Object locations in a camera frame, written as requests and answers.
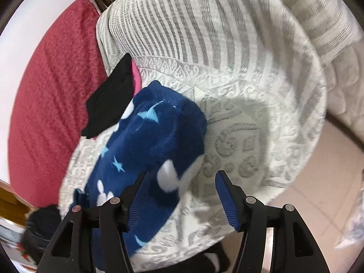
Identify quilted cream mattress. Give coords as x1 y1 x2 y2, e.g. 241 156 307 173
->
324 40 364 141

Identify brown wooden door frame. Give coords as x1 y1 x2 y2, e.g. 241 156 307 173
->
0 181 31 227

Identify red patterned mattress cover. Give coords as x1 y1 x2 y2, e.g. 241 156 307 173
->
8 0 107 207

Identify navy fleece mouse-print pants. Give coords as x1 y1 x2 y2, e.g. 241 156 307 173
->
73 81 207 256

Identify folded black garment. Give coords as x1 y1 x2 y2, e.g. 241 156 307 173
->
81 54 134 139

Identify white grey patterned bedspread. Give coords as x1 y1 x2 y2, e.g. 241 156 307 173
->
58 0 364 273

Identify dark teal velvet cloth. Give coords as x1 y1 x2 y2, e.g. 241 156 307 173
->
20 205 61 265

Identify pink garment under black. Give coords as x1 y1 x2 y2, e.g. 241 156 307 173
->
131 59 142 96

